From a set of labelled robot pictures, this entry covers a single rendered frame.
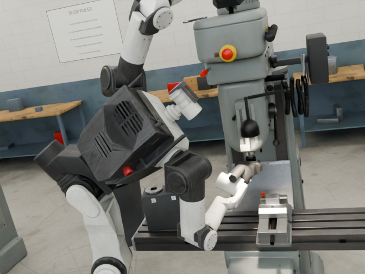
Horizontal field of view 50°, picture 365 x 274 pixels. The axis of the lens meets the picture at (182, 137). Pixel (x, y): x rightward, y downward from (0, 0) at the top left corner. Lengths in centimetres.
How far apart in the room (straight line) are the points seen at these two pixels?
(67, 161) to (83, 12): 528
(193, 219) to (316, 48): 96
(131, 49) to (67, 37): 543
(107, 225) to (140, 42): 68
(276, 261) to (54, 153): 106
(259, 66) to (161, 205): 84
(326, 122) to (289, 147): 339
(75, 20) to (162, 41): 145
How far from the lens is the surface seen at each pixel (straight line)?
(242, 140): 164
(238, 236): 186
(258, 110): 164
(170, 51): 615
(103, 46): 653
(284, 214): 182
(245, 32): 146
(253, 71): 157
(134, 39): 138
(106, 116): 130
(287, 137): 215
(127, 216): 362
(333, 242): 186
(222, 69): 158
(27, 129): 765
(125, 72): 144
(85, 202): 148
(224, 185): 160
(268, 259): 189
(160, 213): 197
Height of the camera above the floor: 191
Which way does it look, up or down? 17 degrees down
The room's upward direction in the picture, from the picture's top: 10 degrees counter-clockwise
